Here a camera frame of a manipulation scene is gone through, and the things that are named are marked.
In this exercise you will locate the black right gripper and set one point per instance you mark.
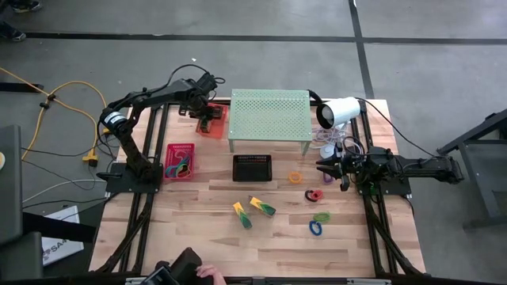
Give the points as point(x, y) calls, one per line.
point(348, 168)

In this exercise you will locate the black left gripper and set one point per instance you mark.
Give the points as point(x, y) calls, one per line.
point(202, 110)

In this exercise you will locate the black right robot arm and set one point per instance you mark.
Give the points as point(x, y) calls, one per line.
point(420, 168)

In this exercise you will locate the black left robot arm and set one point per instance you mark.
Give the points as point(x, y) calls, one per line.
point(158, 93)

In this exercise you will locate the white desk lamp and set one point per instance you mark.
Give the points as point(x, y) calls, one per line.
point(340, 111)

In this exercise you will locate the orange plastic basket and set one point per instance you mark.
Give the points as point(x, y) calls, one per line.
point(219, 126)

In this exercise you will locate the red plastic basket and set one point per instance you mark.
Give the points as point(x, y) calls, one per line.
point(170, 152)

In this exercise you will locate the green perforated metal shelf riser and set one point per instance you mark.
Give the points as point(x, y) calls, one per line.
point(269, 115)

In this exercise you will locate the black plastic basket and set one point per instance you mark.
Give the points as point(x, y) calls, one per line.
point(252, 168)

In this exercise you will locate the black metal stand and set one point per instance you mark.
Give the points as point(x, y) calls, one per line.
point(479, 166)

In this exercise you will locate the person's left hand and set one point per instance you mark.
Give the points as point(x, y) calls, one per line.
point(210, 275)

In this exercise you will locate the white printed box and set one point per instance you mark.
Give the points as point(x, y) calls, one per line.
point(65, 249)

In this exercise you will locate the dark grey monitor panel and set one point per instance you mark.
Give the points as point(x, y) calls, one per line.
point(10, 186)

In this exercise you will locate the person's shoe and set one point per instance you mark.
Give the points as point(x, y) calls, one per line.
point(12, 33)
point(25, 4)

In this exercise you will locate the grey chair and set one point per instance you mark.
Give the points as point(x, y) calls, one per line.
point(20, 257)

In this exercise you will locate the white round lamp switch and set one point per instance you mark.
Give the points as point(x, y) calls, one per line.
point(326, 151)

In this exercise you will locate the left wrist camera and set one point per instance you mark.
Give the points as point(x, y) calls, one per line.
point(206, 81)

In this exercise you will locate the black aluminium table frame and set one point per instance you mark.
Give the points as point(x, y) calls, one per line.
point(163, 126)

